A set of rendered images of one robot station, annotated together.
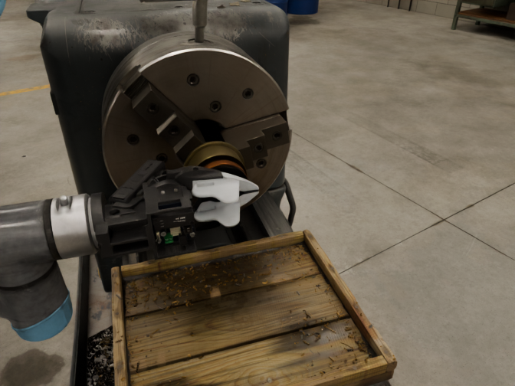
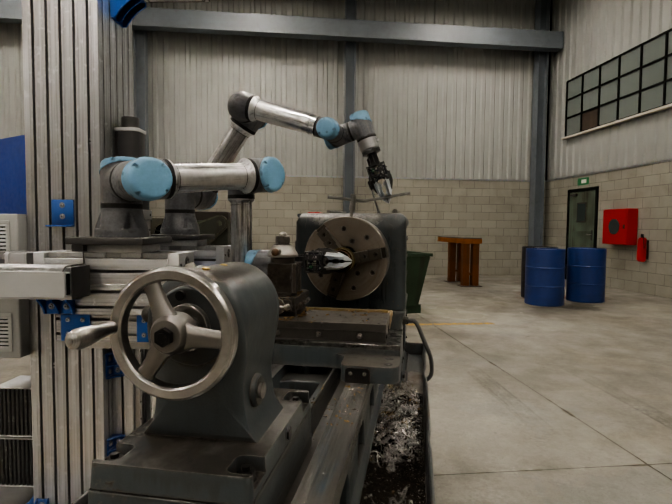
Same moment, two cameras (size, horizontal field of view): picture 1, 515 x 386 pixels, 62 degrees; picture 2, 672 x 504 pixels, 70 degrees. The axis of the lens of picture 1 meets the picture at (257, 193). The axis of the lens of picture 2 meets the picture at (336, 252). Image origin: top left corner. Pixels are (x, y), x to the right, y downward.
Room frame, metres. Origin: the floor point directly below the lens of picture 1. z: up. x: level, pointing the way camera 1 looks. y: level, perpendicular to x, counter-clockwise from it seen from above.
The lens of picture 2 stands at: (-0.97, -0.69, 1.20)
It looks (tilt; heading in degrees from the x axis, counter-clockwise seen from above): 3 degrees down; 27
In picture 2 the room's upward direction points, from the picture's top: 1 degrees clockwise
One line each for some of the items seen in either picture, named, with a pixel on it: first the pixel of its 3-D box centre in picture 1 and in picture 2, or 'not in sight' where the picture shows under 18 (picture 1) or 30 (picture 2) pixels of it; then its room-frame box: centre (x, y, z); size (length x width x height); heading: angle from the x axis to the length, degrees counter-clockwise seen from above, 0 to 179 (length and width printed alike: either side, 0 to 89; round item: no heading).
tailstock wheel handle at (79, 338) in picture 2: not in sight; (94, 333); (-0.64, -0.24, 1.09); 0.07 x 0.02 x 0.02; 17
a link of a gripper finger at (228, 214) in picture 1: (228, 210); (337, 266); (0.47, 0.04, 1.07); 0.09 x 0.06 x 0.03; 106
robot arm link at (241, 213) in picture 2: not in sight; (241, 229); (0.44, 0.41, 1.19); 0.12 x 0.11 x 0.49; 163
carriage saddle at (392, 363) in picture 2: not in sight; (306, 349); (0.05, -0.09, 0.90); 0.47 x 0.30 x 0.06; 107
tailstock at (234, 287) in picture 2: not in sight; (220, 366); (-0.46, -0.25, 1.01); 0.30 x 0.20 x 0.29; 17
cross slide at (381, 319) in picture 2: not in sight; (305, 323); (0.09, -0.06, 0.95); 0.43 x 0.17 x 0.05; 107
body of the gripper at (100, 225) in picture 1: (146, 217); (306, 261); (0.44, 0.14, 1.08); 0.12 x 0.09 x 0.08; 106
